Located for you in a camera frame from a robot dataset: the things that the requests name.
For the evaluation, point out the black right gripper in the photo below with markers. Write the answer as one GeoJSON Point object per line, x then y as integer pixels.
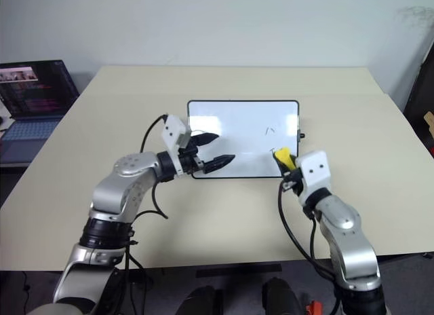
{"type": "Point", "coordinates": [293, 179]}

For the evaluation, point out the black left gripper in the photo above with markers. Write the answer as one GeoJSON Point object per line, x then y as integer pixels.
{"type": "Point", "coordinates": [190, 160]}

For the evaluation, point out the yellow eraser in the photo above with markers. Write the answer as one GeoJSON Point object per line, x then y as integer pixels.
{"type": "Point", "coordinates": [283, 154]}

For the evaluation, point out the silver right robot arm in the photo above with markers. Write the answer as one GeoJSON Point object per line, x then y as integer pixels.
{"type": "Point", "coordinates": [346, 226]}

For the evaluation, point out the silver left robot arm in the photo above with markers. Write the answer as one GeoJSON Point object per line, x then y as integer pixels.
{"type": "Point", "coordinates": [112, 189]}

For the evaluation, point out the black framed whiteboard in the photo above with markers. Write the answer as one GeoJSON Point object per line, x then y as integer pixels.
{"type": "Point", "coordinates": [237, 131]}

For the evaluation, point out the black bar under table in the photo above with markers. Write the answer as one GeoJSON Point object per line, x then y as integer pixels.
{"type": "Point", "coordinates": [239, 271]}

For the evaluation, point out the dark rounded shape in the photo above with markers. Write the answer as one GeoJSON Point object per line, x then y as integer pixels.
{"type": "Point", "coordinates": [281, 296]}

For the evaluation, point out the small red object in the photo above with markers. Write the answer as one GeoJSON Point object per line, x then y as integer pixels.
{"type": "Point", "coordinates": [313, 308]}

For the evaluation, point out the brown cardboard piece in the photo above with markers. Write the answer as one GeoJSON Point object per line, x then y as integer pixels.
{"type": "Point", "coordinates": [430, 123]}

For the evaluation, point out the black upright panel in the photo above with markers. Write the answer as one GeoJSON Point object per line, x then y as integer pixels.
{"type": "Point", "coordinates": [418, 87]}

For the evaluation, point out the open blue laptop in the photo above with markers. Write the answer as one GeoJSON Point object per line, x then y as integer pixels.
{"type": "Point", "coordinates": [32, 91]}

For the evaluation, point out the beige robot torso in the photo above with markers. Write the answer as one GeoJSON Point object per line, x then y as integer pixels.
{"type": "Point", "coordinates": [61, 310]}

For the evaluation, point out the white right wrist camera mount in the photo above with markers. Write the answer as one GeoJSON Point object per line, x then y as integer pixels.
{"type": "Point", "coordinates": [313, 169]}

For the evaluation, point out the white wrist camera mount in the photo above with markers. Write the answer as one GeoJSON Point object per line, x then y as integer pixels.
{"type": "Point", "coordinates": [313, 169]}
{"type": "Point", "coordinates": [173, 129]}

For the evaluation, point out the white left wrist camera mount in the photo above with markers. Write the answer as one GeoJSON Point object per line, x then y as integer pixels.
{"type": "Point", "coordinates": [173, 129]}

